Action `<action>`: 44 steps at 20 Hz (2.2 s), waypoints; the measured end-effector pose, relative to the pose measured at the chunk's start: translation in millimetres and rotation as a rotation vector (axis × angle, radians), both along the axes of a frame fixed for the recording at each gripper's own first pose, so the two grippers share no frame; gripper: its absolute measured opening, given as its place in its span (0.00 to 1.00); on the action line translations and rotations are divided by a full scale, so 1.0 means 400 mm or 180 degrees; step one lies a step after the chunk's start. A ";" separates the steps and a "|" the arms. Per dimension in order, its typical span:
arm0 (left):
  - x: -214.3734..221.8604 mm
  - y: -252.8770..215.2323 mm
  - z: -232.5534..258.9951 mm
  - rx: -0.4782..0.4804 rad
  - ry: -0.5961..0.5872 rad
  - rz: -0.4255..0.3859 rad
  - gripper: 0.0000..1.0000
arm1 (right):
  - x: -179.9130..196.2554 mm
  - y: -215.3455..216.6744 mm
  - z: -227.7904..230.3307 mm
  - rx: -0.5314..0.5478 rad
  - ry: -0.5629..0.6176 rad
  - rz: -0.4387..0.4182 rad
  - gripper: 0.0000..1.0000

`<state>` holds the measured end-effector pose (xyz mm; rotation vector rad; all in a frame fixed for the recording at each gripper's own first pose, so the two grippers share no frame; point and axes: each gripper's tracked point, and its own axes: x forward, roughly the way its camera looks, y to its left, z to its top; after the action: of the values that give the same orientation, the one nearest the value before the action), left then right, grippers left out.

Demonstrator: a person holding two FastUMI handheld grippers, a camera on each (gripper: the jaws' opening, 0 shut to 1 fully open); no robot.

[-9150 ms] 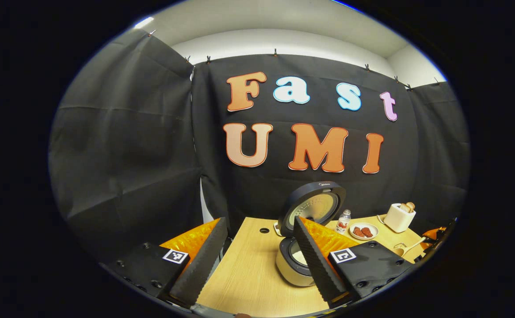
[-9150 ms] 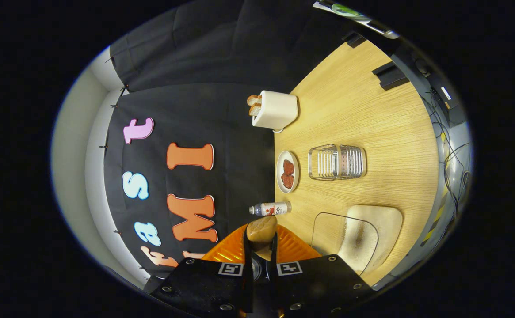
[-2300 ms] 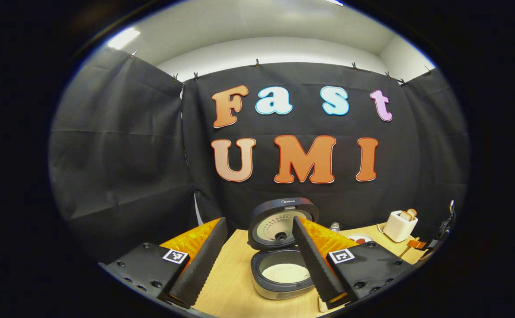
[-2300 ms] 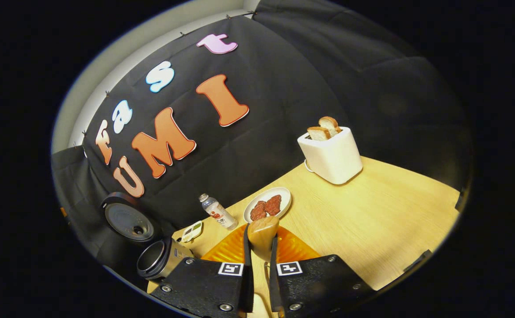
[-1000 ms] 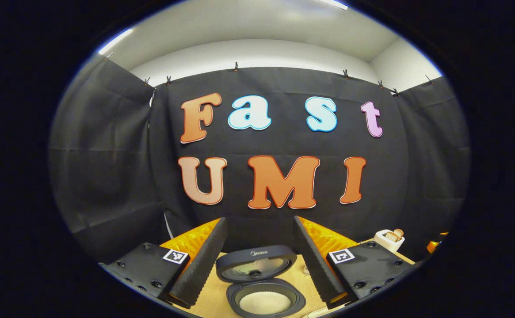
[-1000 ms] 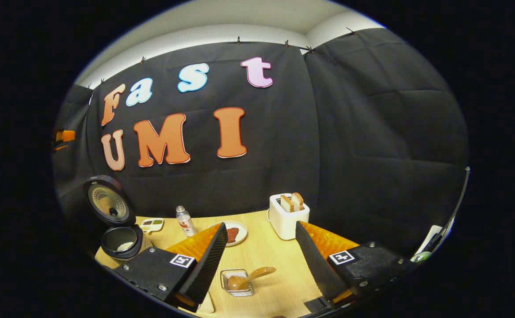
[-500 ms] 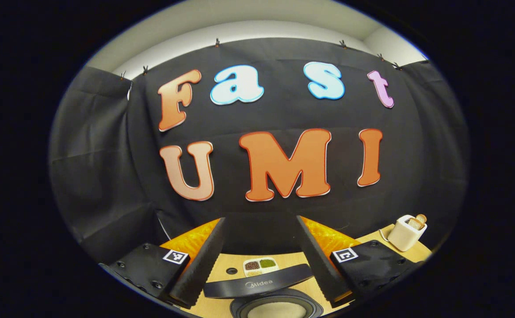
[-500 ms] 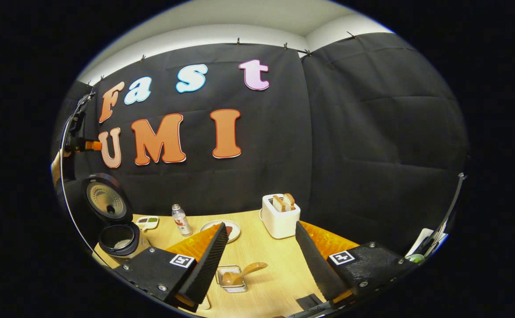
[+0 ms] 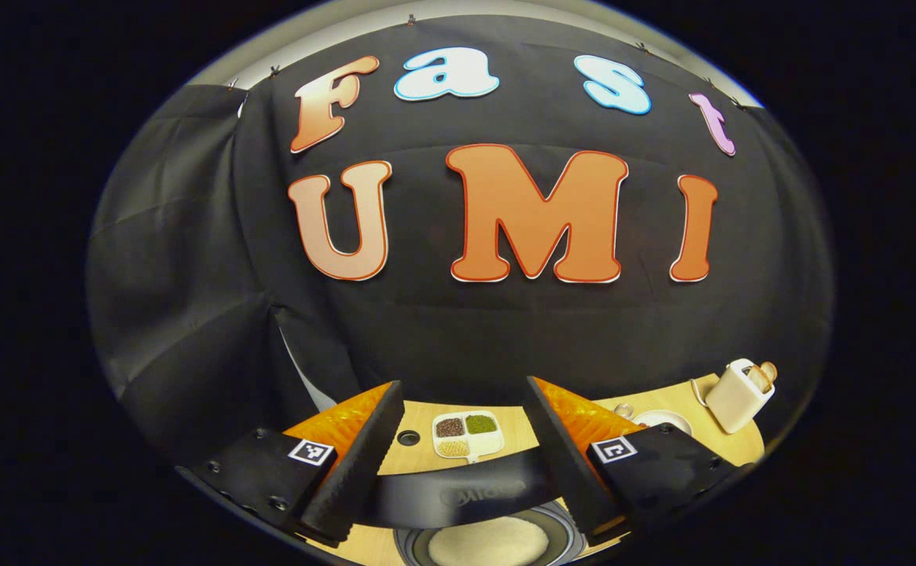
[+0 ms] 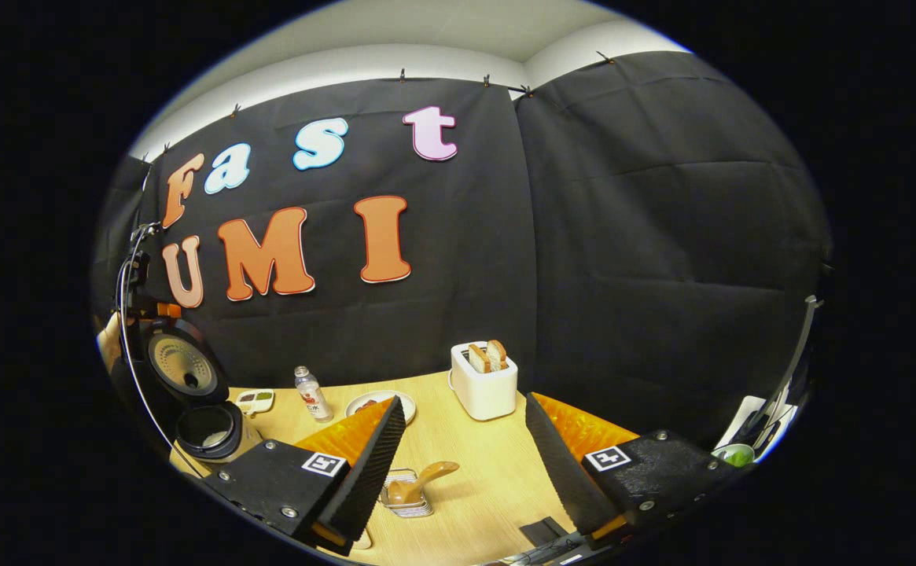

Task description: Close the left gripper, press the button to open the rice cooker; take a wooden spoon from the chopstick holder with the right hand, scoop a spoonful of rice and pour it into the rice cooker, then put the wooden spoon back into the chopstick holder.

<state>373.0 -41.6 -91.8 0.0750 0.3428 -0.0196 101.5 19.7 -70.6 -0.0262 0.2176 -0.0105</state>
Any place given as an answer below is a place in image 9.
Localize white rice grains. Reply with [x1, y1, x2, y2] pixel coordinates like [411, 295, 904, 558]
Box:
[426, 517, 551, 566]

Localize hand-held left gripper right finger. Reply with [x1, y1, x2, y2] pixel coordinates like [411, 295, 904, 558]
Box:
[524, 376, 741, 547]

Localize white toaster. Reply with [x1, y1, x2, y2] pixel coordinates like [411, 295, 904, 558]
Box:
[692, 358, 778, 435]

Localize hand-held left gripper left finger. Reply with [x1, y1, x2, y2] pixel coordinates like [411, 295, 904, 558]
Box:
[177, 380, 406, 549]

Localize black backdrop cloth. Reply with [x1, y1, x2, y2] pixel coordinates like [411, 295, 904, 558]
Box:
[86, 14, 834, 465]

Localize white round plate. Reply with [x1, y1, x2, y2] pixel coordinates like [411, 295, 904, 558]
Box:
[631, 410, 694, 437]

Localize white divided dish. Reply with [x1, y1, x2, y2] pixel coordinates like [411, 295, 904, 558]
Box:
[432, 410, 506, 465]

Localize black rice cooker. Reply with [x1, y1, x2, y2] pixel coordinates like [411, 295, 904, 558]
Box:
[359, 448, 592, 566]

